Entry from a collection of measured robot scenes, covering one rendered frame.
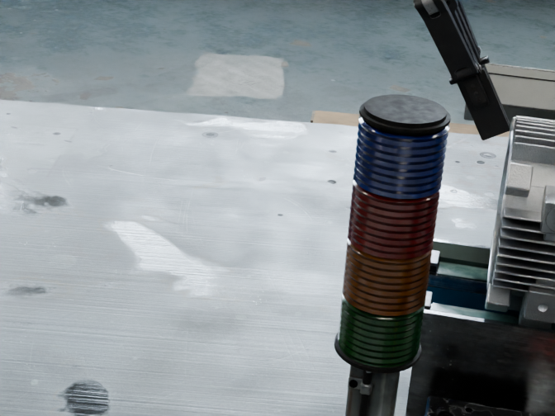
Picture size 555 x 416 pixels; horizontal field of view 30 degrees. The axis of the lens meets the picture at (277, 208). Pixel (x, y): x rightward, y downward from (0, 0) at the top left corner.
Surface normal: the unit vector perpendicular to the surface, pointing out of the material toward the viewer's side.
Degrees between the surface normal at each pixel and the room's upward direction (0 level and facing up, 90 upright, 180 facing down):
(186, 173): 0
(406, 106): 0
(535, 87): 51
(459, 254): 45
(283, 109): 0
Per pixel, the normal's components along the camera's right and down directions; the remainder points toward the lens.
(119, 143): 0.06, -0.90
